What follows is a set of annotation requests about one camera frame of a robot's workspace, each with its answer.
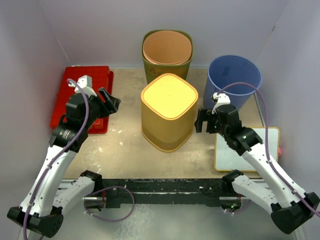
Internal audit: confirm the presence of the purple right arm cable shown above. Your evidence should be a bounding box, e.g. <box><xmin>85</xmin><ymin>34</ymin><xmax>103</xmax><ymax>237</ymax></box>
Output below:
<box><xmin>216</xmin><ymin>82</ymin><xmax>320</xmax><ymax>218</ymax></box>

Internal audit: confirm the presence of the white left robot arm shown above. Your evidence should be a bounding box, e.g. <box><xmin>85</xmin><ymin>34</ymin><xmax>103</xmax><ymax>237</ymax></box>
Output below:
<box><xmin>7</xmin><ymin>87</ymin><xmax>121</xmax><ymax>240</ymax></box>

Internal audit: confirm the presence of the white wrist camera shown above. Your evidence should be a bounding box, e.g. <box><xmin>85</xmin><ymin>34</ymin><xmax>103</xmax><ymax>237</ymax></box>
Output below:
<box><xmin>67</xmin><ymin>75</ymin><xmax>98</xmax><ymax>97</ymax></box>
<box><xmin>211</xmin><ymin>92</ymin><xmax>231</xmax><ymax>114</ymax></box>

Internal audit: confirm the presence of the small whiteboard with orange frame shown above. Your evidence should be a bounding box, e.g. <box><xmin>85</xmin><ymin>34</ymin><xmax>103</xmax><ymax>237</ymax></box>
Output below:
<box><xmin>213</xmin><ymin>127</ymin><xmax>280</xmax><ymax>173</ymax></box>

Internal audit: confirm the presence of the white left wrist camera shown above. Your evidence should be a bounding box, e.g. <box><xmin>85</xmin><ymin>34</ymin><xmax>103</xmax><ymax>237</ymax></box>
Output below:
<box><xmin>67</xmin><ymin>75</ymin><xmax>98</xmax><ymax>97</ymax></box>

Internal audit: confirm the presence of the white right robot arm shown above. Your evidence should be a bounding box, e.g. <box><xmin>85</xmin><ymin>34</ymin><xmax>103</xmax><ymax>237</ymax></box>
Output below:
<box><xmin>194</xmin><ymin>104</ymin><xmax>320</xmax><ymax>234</ymax></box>

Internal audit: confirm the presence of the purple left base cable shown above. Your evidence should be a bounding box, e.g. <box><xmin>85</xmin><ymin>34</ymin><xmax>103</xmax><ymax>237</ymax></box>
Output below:
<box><xmin>83</xmin><ymin>185</ymin><xmax>136</xmax><ymax>223</ymax></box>

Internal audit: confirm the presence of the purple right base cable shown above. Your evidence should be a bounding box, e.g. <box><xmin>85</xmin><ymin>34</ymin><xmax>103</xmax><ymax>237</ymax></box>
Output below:
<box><xmin>223</xmin><ymin>197</ymin><xmax>251</xmax><ymax>216</ymax></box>

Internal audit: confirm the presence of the olive green ribbed bin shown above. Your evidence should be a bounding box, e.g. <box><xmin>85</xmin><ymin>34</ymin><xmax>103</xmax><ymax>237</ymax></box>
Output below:
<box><xmin>141</xmin><ymin>29</ymin><xmax>193</xmax><ymax>84</ymax></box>

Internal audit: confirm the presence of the blue plastic bucket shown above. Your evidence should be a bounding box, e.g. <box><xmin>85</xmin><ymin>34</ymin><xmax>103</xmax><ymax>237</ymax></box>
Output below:
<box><xmin>203</xmin><ymin>55</ymin><xmax>262</xmax><ymax>110</ymax></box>

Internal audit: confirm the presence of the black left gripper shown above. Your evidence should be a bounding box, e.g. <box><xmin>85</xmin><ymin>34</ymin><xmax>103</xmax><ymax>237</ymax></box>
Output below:
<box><xmin>83</xmin><ymin>88</ymin><xmax>120</xmax><ymax>129</ymax></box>

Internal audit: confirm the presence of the yellow ribbed waste basket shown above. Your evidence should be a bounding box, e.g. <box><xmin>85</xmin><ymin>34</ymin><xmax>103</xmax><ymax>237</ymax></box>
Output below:
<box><xmin>140</xmin><ymin>73</ymin><xmax>199</xmax><ymax>153</ymax></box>

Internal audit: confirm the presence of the red plastic tray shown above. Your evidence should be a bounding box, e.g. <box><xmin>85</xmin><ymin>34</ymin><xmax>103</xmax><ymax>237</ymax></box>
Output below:
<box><xmin>50</xmin><ymin>66</ymin><xmax>114</xmax><ymax>135</ymax></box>

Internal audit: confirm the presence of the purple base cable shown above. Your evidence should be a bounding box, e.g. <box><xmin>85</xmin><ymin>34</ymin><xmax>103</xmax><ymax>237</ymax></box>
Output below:
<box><xmin>223</xmin><ymin>197</ymin><xmax>251</xmax><ymax>216</ymax></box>
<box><xmin>83</xmin><ymin>185</ymin><xmax>136</xmax><ymax>223</ymax></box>

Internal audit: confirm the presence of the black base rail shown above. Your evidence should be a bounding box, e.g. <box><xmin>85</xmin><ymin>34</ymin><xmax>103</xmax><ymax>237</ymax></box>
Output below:
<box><xmin>91</xmin><ymin>178</ymin><xmax>244</xmax><ymax>209</ymax></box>

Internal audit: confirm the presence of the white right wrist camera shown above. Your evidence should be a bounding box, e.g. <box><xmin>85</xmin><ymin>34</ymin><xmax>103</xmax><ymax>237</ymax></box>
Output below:
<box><xmin>211</xmin><ymin>92</ymin><xmax>231</xmax><ymax>114</ymax></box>

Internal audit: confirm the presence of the pink inner bin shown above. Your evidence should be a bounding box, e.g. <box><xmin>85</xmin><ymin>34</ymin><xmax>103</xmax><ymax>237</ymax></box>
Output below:
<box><xmin>142</xmin><ymin>30</ymin><xmax>193</xmax><ymax>66</ymax></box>

